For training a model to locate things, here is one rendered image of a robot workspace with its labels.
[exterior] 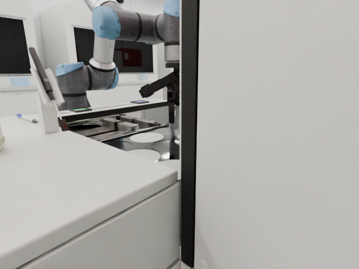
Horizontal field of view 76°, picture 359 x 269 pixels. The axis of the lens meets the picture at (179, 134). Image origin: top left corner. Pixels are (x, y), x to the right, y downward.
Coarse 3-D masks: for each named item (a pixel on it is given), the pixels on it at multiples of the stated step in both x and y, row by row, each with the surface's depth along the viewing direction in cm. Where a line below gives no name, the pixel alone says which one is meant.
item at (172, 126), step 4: (176, 108) 65; (176, 112) 65; (176, 116) 65; (176, 120) 66; (172, 124) 65; (176, 124) 66; (172, 128) 66; (176, 128) 67; (172, 132) 67; (172, 136) 69
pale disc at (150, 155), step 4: (132, 152) 56; (136, 152) 56; (140, 152) 56; (144, 152) 56; (148, 152) 56; (152, 152) 56; (156, 152) 56; (144, 156) 53; (148, 156) 53; (152, 156) 53; (156, 156) 53; (160, 156) 53; (152, 160) 51; (156, 160) 51
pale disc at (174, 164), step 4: (168, 160) 51; (172, 160) 51; (176, 160) 51; (164, 164) 49; (168, 164) 49; (172, 164) 49; (176, 164) 49; (180, 164) 49; (176, 168) 47; (180, 168) 47; (180, 172) 45; (180, 176) 43
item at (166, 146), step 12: (144, 132) 74; (156, 132) 74; (168, 132) 74; (108, 144) 62; (120, 144) 62; (132, 144) 62; (144, 144) 62; (156, 144) 62; (168, 144) 62; (168, 156) 53
